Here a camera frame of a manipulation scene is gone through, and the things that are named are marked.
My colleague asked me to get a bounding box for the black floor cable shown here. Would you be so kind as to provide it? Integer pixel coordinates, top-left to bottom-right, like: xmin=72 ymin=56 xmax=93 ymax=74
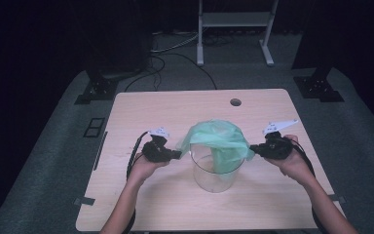
xmin=124 ymin=52 xmax=218 ymax=93

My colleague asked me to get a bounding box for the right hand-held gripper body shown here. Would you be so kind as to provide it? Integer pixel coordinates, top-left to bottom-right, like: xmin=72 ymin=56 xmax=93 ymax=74
xmin=260 ymin=118 xmax=300 ymax=161

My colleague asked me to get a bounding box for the green plastic bag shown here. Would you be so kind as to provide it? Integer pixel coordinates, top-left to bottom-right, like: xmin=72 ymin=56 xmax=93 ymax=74
xmin=175 ymin=118 xmax=256 ymax=175

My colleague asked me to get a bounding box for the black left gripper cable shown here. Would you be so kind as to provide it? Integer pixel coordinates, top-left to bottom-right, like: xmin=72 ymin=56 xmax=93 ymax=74
xmin=126 ymin=131 xmax=150 ymax=234

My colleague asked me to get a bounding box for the person's right hand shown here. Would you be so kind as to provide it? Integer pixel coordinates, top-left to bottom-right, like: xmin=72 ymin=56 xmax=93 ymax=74
xmin=264 ymin=134 xmax=317 ymax=187

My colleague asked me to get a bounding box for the white metal stand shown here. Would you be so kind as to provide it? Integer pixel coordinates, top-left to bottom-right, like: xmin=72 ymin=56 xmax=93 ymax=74
xmin=196 ymin=0 xmax=280 ymax=67

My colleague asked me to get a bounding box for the black floor socket plate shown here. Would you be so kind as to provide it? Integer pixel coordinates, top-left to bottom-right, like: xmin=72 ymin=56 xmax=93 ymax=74
xmin=83 ymin=117 xmax=106 ymax=138

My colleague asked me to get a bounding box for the dark tape strip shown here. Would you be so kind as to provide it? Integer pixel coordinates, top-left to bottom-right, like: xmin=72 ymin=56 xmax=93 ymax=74
xmin=73 ymin=196 xmax=96 ymax=207
xmin=328 ymin=194 xmax=347 ymax=205

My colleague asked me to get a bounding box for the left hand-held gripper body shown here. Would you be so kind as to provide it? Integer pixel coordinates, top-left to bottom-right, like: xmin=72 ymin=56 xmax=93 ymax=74
xmin=141 ymin=127 xmax=173 ymax=164

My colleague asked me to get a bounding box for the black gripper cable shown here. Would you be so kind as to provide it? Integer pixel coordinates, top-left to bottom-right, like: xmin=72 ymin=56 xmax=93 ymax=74
xmin=126 ymin=131 xmax=150 ymax=234
xmin=283 ymin=137 xmax=329 ymax=234

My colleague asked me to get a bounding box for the clear round plastic container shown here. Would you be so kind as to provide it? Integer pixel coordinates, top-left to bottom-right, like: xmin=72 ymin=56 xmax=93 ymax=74
xmin=189 ymin=142 xmax=245 ymax=194

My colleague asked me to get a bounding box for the grey floor cable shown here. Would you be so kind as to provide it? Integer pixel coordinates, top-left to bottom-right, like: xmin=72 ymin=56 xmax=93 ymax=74
xmin=150 ymin=30 xmax=206 ymax=55

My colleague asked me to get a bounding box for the person's left hand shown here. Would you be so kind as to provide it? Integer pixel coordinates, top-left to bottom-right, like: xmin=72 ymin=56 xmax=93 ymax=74
xmin=127 ymin=152 xmax=170 ymax=187

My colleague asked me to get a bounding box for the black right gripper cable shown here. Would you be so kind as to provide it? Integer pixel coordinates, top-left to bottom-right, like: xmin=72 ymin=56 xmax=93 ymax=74
xmin=283 ymin=137 xmax=329 ymax=234

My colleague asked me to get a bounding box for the black stand base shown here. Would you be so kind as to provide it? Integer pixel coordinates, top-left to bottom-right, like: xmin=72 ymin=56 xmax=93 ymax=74
xmin=293 ymin=74 xmax=345 ymax=103
xmin=74 ymin=75 xmax=120 ymax=105

